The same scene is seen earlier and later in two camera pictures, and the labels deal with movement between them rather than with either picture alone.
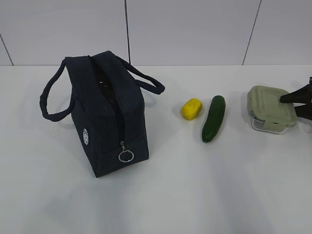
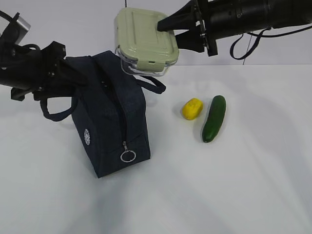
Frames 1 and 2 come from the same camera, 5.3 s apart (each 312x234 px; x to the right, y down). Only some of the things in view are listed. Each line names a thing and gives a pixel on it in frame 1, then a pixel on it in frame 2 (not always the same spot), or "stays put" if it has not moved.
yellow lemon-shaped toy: x=192 y=108 stays put
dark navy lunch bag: x=109 y=107 stays put
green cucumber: x=216 y=112 stays put
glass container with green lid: x=267 y=113 -> x=142 y=48
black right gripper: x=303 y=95 -> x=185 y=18
